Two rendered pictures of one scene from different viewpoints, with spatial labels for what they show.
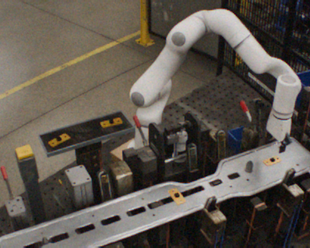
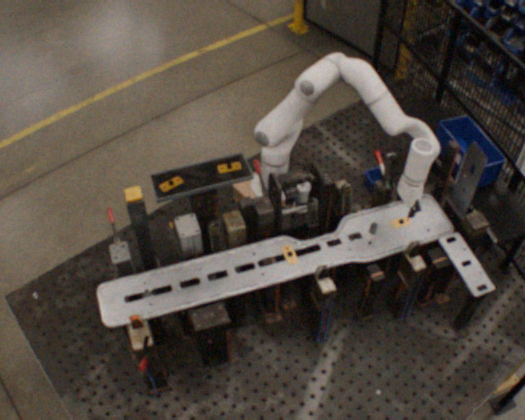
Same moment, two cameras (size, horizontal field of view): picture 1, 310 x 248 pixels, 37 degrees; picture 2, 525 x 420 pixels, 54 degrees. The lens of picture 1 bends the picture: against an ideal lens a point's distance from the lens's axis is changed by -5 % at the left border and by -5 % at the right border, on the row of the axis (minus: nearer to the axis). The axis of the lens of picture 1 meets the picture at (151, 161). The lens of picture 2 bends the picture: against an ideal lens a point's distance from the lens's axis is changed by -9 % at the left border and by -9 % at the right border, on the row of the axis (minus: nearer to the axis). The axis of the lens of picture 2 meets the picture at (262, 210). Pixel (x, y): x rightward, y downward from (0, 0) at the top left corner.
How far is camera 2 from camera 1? 37 cm
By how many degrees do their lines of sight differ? 9
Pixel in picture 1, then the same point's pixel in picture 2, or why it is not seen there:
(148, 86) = (274, 127)
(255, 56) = (388, 117)
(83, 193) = (192, 244)
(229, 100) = (375, 128)
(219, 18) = (353, 71)
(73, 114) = (206, 113)
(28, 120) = (155, 115)
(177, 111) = (314, 137)
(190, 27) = (321, 76)
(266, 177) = (390, 242)
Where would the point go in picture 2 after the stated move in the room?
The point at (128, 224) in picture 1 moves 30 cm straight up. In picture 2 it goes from (235, 281) to (232, 227)
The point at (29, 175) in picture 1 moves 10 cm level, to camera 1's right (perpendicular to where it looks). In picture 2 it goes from (138, 217) to (163, 220)
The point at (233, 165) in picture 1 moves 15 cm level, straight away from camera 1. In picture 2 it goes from (357, 224) to (365, 197)
